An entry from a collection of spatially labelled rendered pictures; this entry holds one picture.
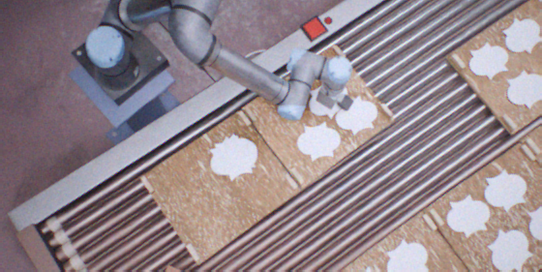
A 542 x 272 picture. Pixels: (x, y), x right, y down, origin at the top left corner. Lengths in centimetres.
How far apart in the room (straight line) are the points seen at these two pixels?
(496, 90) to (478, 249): 56
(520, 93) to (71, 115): 208
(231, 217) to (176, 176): 23
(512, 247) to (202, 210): 101
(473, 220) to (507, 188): 16
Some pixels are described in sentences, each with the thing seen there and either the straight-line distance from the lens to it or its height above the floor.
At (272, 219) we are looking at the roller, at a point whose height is 92.
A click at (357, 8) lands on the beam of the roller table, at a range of 227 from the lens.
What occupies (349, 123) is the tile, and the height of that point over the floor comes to 94.
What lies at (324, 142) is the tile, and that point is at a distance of 204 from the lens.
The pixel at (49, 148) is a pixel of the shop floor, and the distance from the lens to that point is 316.
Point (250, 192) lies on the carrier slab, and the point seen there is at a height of 94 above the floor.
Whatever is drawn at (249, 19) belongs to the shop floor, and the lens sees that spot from 323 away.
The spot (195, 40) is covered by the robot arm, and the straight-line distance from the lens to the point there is 162.
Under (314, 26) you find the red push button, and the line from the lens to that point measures 220.
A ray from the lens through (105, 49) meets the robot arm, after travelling 195.
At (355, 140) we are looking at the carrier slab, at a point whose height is 94.
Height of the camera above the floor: 291
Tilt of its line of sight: 74 degrees down
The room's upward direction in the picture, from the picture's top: 6 degrees clockwise
